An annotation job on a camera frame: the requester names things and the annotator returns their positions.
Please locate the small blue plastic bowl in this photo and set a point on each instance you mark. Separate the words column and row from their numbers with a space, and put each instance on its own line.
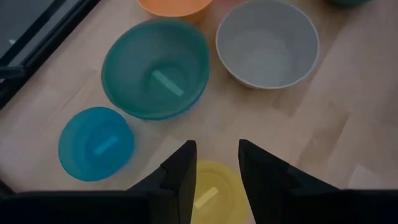
column 93, row 143

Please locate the dark green plastic bowl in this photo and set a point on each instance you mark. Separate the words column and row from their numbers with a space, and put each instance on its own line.
column 348, row 2

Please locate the black table edge rail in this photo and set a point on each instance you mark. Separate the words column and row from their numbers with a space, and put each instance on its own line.
column 46, row 43

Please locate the small yellow plastic bowl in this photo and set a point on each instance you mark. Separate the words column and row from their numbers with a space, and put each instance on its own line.
column 217, row 186

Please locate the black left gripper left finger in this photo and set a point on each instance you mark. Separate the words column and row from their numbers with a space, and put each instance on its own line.
column 177, row 174

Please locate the large teal green bowl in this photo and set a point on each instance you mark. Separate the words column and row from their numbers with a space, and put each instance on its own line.
column 140, row 56

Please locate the orange plastic bowl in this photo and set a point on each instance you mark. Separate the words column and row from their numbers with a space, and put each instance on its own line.
column 174, row 7

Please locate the grey plastic bowl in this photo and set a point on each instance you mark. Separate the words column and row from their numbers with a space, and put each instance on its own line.
column 267, row 46

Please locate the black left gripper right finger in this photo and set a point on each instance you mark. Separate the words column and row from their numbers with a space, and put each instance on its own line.
column 264, row 174

